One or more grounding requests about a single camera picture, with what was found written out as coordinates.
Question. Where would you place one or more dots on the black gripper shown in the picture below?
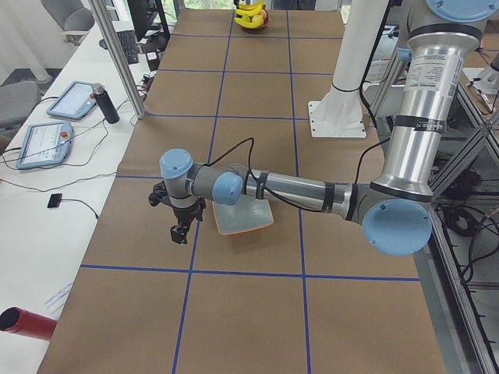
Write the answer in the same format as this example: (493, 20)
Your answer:
(185, 214)

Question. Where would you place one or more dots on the yellow banana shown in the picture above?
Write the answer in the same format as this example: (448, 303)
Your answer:
(245, 21)
(242, 8)

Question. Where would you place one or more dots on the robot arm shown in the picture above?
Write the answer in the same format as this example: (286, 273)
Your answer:
(436, 36)

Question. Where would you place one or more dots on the grey square plate orange rim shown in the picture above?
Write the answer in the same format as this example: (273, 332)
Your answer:
(248, 214)

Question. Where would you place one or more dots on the wicker fruit basket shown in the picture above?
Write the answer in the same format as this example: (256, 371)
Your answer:
(261, 27)

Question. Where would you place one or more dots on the small black puck device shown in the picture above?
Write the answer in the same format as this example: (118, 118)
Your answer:
(54, 200)

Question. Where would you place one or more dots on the white side desk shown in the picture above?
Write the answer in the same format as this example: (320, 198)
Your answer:
(41, 248)

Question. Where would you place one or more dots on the brown paper table cover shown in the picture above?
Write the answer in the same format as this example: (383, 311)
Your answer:
(306, 294)

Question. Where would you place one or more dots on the black water bottle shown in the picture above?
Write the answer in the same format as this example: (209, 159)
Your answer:
(104, 102)

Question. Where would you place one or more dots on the lower teach pendant tablet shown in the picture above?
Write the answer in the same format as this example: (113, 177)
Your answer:
(45, 144)

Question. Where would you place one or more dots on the teach pendant tablet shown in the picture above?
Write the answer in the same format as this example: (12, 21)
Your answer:
(75, 103)
(45, 144)

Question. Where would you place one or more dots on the upper teach pendant tablet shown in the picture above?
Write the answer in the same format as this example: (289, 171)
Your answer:
(75, 103)

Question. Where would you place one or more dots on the red cylinder tube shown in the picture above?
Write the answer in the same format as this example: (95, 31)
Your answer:
(29, 324)

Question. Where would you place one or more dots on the black keyboard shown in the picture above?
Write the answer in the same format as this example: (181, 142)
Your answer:
(127, 40)

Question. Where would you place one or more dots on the black computer monitor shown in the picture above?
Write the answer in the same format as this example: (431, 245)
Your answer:
(143, 13)

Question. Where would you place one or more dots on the red apple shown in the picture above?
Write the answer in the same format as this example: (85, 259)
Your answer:
(264, 16)

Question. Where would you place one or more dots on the grey office chair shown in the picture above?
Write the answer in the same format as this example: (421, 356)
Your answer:
(72, 17)

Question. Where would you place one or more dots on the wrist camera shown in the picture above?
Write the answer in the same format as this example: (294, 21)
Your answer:
(159, 195)

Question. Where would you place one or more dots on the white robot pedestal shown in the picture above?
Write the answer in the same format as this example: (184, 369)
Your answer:
(339, 114)

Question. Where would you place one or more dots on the aluminium frame post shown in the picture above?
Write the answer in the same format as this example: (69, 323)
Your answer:
(110, 37)

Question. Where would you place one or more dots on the aluminium frame rack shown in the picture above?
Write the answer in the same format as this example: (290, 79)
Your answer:
(459, 267)

